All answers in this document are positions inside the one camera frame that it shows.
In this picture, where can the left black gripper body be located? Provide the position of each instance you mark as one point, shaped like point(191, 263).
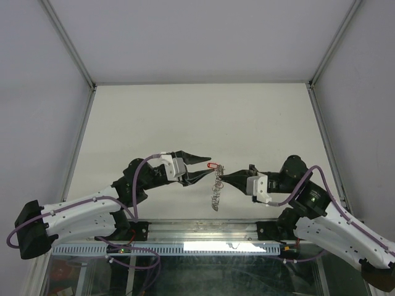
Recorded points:
point(186, 168)

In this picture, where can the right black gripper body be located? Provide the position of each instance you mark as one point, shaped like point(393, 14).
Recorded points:
point(253, 171)

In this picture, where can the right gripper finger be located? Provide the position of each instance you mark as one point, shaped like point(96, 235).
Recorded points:
point(238, 176)
point(241, 186)

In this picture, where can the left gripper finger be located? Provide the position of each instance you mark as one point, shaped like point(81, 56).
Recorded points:
point(195, 159)
point(198, 175)

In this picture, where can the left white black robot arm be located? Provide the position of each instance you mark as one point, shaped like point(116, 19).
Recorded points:
point(107, 213)

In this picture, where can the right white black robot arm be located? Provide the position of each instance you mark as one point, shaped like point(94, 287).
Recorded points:
point(311, 213)

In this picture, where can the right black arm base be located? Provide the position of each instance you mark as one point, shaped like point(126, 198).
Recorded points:
point(277, 231)

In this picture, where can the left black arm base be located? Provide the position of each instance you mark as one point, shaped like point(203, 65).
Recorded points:
point(130, 232)

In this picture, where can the silver key red tag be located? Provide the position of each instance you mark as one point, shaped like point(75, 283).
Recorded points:
point(215, 166)

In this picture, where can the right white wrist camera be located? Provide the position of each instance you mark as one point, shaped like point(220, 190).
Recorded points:
point(256, 187)

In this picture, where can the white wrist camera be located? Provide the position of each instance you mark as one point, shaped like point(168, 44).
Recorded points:
point(175, 168)
point(256, 187)

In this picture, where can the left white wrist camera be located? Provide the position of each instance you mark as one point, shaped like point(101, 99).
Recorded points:
point(175, 168)

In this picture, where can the aluminium mounting rail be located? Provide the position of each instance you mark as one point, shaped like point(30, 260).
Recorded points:
point(216, 229)

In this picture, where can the white slotted cable duct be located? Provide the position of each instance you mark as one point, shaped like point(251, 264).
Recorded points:
point(184, 249)

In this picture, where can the right aluminium frame post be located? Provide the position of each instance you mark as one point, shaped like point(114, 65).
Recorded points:
point(335, 42)

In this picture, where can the aluminium frame post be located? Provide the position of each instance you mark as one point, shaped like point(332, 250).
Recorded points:
point(335, 42)
point(55, 21)

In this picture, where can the left aluminium frame post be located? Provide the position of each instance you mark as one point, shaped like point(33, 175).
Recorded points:
point(55, 21)

